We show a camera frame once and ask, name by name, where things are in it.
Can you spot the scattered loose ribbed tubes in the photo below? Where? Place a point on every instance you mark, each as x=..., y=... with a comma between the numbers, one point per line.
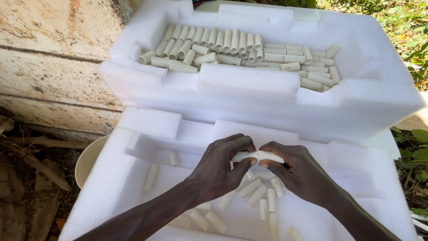
x=255, y=195

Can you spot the cream plastic bowl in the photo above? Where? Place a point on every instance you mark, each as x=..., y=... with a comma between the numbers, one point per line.
x=85, y=160

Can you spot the heap of stacked ribbed tubes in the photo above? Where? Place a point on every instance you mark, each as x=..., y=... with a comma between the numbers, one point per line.
x=234, y=47

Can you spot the large white foam tray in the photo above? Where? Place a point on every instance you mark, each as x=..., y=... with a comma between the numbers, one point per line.
x=110, y=180
x=334, y=107

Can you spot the brown wood debris heap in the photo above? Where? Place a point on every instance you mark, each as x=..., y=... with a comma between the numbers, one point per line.
x=30, y=170

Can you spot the person's left hand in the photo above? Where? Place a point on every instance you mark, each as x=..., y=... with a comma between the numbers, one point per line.
x=214, y=170

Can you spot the person's right hand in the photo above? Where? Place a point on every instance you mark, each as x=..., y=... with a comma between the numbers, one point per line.
x=304, y=174

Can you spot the white foam sheet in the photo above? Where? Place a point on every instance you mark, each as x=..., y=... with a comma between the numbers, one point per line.
x=381, y=144

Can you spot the white ribbed tube piece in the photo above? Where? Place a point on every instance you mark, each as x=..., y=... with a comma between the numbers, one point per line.
x=247, y=156
x=271, y=156

